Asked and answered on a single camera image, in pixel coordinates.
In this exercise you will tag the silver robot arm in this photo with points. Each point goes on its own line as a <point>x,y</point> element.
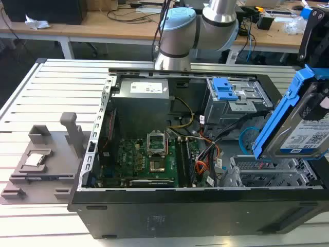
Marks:
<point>218,25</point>

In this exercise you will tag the green motherboard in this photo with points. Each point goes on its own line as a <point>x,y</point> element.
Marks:
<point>133,159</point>

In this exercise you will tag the CPU socket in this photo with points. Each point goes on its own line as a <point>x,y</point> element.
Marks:
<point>157,166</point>

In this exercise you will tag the white crumpled paper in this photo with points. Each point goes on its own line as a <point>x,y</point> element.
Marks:
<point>37,22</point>

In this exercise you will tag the grey parts rack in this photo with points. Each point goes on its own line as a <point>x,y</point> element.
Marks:
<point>56,177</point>

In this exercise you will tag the grey metal drive cage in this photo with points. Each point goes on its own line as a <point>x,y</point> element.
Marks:
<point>231,110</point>

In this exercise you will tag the hard disk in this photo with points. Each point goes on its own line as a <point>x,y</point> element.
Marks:
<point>295,133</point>

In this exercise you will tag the metal disk bay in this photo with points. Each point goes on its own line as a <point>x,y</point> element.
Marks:
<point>277,172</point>

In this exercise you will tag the small black device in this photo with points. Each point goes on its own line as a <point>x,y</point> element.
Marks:
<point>264,22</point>

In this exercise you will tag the grey power supply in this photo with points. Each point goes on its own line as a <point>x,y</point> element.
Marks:
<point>141,103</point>

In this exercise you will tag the wooden desk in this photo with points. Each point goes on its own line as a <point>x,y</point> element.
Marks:
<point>115,28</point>

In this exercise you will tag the black RAM slot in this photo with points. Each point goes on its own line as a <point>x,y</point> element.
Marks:
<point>182,162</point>
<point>191,164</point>

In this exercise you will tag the black PC case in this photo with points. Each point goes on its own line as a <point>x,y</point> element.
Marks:
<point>180,218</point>

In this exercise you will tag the blue plastic cage latch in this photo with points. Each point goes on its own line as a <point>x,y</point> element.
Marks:
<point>223,88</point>

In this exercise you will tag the silver CPU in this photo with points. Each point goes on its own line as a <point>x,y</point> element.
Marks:
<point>34,160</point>

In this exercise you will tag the large black box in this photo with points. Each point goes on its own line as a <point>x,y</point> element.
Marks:
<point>43,10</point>

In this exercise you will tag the clear plastic bag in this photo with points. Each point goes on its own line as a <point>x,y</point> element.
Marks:
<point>294,25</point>

